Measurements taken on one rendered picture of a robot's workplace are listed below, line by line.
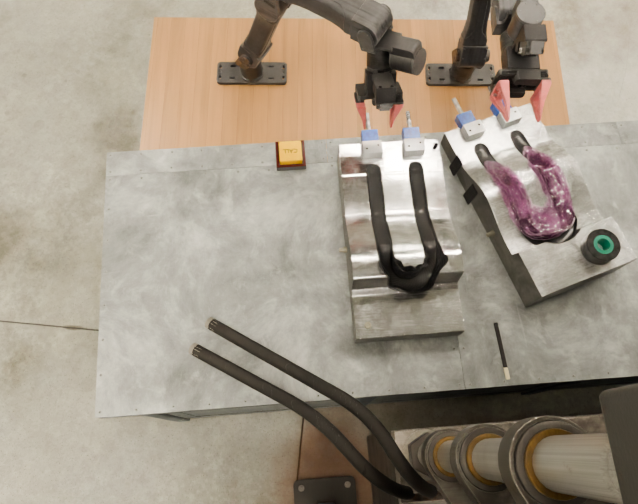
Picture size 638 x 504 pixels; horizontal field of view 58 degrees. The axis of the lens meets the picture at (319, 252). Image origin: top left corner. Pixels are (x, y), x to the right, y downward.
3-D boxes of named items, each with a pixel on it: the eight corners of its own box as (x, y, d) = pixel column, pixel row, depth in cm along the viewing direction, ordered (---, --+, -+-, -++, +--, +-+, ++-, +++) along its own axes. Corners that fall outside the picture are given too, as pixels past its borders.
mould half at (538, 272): (440, 143, 160) (449, 121, 150) (523, 113, 163) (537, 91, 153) (525, 307, 145) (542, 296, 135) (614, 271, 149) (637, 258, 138)
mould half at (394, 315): (336, 161, 158) (339, 135, 145) (431, 155, 159) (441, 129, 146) (354, 343, 142) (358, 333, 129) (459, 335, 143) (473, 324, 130)
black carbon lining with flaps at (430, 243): (363, 168, 149) (366, 150, 140) (424, 164, 150) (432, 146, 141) (377, 298, 138) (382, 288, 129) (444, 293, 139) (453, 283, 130)
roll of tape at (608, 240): (574, 239, 140) (580, 234, 136) (603, 229, 141) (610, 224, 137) (590, 269, 137) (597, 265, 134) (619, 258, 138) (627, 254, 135)
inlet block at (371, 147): (356, 119, 155) (357, 108, 150) (374, 118, 155) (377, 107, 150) (361, 163, 151) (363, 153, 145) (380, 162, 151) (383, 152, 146)
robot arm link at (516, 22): (556, 24, 112) (549, -26, 116) (512, 24, 112) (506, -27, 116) (534, 60, 123) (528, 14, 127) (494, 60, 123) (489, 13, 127)
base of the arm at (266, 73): (285, 67, 158) (285, 46, 160) (212, 67, 158) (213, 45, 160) (286, 85, 165) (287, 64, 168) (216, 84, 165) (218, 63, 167)
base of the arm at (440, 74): (504, 69, 159) (501, 48, 161) (431, 68, 158) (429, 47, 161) (495, 86, 166) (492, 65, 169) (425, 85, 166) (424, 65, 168)
